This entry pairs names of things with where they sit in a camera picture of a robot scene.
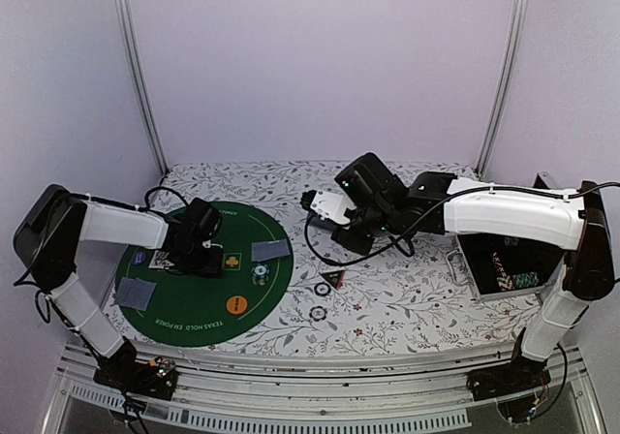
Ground dealt blue card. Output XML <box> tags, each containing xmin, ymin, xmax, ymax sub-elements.
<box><xmin>114</xmin><ymin>277</ymin><xmax>140</xmax><ymax>308</ymax></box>
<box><xmin>125</xmin><ymin>279</ymin><xmax>157</xmax><ymax>311</ymax></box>
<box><xmin>254</xmin><ymin>239</ymin><xmax>291</xmax><ymax>263</ymax></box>
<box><xmin>250</xmin><ymin>240</ymin><xmax>287</xmax><ymax>264</ymax></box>

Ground green white chip stack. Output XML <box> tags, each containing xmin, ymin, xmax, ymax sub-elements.
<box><xmin>251</xmin><ymin>264</ymin><xmax>269</xmax><ymax>287</ymax></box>

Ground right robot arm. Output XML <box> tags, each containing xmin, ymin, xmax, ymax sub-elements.
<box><xmin>304</xmin><ymin>153</ymin><xmax>616</xmax><ymax>400</ymax></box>

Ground aluminium frame post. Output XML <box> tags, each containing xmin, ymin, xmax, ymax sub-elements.
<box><xmin>476</xmin><ymin>0</ymin><xmax>529</xmax><ymax>178</ymax></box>
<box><xmin>114</xmin><ymin>0</ymin><xmax>169</xmax><ymax>175</ymax></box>

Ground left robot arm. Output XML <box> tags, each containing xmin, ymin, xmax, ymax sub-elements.
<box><xmin>13</xmin><ymin>184</ymin><xmax>224</xmax><ymax>400</ymax></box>

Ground left aluminium frame post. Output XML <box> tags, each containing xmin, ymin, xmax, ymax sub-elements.
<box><xmin>114</xmin><ymin>0</ymin><xmax>169</xmax><ymax>175</ymax></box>

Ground black red triangular chip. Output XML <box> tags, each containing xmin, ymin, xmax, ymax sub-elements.
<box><xmin>321</xmin><ymin>269</ymin><xmax>346</xmax><ymax>290</ymax></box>

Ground floral tablecloth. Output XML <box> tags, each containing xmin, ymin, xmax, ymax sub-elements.
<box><xmin>153</xmin><ymin>161</ymin><xmax>540</xmax><ymax>357</ymax></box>

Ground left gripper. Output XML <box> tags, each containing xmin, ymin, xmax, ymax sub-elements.
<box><xmin>175</xmin><ymin>240</ymin><xmax>224</xmax><ymax>277</ymax></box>

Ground right aluminium frame post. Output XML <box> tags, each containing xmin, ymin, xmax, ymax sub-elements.
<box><xmin>476</xmin><ymin>0</ymin><xmax>529</xmax><ymax>178</ymax></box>

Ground poker chips in case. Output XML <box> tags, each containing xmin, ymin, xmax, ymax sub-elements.
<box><xmin>491</xmin><ymin>236</ymin><xmax>541</xmax><ymax>292</ymax></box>

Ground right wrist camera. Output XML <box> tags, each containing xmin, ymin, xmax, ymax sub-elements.
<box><xmin>300</xmin><ymin>190</ymin><xmax>357</xmax><ymax>226</ymax></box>

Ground queen of hearts card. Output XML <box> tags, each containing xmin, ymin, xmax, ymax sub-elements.
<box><xmin>148</xmin><ymin>250</ymin><xmax>172</xmax><ymax>269</ymax></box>

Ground orange big blind button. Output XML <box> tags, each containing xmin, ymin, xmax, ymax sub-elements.
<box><xmin>226</xmin><ymin>295</ymin><xmax>248</xmax><ymax>316</ymax></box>

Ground green poker mat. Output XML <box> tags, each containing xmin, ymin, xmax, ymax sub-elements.
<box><xmin>107</xmin><ymin>201</ymin><xmax>294</xmax><ymax>348</ymax></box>

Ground purple small blind button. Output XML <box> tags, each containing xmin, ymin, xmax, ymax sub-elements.
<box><xmin>131</xmin><ymin>251</ymin><xmax>147</xmax><ymax>265</ymax></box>

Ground front aluminium rail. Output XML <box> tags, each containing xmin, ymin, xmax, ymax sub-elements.
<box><xmin>42</xmin><ymin>343</ymin><xmax>610</xmax><ymax>433</ymax></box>

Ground black white poker chip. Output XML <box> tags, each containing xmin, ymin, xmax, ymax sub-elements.
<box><xmin>314</xmin><ymin>283</ymin><xmax>331</xmax><ymax>296</ymax></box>

